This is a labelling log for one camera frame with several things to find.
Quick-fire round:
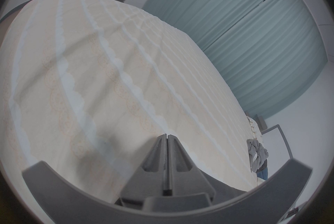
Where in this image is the white printed pillow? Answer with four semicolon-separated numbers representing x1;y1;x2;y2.
245;113;263;140

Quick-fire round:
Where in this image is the bed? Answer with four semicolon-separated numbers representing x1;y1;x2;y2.
0;0;294;221

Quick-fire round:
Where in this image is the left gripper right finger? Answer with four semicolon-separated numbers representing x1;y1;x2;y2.
168;134;216;200

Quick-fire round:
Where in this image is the grey bedside table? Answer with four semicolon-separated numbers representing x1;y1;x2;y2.
257;115;268;130

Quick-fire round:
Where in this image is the dark blue garment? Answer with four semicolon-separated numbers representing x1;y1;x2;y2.
257;168;269;181

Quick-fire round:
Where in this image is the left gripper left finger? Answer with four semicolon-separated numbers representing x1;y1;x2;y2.
121;134;168;199

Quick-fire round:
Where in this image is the grey garment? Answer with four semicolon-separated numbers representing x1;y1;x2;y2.
246;139;269;173

